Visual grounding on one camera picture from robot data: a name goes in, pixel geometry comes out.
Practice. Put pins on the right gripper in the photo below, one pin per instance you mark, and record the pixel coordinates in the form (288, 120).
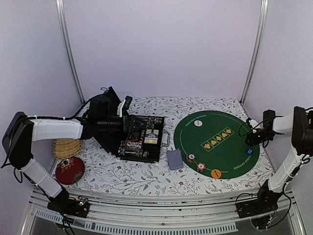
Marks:
(253, 140)

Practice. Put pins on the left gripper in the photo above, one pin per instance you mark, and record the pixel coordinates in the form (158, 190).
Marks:
(126, 123)

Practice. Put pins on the blue small blind button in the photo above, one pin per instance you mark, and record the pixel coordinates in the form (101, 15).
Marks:
(249, 152)

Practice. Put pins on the black poker chip case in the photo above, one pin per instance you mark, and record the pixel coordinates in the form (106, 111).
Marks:
(126, 136)

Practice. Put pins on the orange big blind button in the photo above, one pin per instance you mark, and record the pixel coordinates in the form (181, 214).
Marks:
(216, 174)

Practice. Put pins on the white dealer button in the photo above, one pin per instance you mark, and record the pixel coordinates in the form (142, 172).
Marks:
(198, 123)

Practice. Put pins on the purple black chip stack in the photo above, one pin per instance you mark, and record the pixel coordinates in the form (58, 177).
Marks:
(191, 158)

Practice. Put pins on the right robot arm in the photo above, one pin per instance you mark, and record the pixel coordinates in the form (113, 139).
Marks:
(300, 126)

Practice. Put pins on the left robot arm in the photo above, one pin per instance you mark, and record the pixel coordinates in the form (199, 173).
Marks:
(25, 130)

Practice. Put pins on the poker chip row far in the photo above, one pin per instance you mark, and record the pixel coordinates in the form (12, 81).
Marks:
(152, 122)

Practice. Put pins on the poker chip row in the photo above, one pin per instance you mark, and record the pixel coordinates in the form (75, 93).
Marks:
(132, 148)
(152, 122)

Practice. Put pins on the red triangle all-in marker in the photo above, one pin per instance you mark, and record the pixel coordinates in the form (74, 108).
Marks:
(131, 137)

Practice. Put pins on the boxed playing cards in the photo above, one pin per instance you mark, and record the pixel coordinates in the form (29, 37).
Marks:
(151, 136)

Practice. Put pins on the poker chip row near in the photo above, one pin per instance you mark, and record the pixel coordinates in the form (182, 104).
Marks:
(132, 148)

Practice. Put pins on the green poker felt mat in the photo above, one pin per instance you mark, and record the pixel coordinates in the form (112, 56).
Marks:
(219, 143)

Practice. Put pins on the blue playing card deck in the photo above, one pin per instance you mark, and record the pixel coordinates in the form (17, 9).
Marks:
(174, 158)

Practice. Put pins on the woven wicker basket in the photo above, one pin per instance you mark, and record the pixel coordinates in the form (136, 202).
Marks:
(66, 148)

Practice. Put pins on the red embroidered round cushion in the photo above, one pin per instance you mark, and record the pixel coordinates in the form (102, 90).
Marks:
(69, 171)

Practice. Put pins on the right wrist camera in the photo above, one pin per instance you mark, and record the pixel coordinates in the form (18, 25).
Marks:
(253, 124)

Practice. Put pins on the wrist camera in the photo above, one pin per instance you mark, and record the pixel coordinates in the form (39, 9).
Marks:
(124, 106)
(253, 124)

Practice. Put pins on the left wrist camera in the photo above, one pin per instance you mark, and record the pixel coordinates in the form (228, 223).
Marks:
(124, 106)

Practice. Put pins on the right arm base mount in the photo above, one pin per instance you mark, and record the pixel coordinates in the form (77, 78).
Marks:
(263, 210)

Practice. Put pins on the front aluminium rail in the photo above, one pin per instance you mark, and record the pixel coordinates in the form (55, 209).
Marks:
(210, 214)

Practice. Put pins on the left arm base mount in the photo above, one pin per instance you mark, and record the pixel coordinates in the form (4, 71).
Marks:
(79, 206)

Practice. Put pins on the right aluminium frame post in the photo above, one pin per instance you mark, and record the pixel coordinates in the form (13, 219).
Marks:
(257, 45)

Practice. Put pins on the aluminium frame post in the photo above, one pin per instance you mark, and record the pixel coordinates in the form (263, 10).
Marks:
(66, 40)
(257, 45)

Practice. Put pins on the left aluminium frame post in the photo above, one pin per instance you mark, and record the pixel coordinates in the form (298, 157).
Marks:
(66, 40)

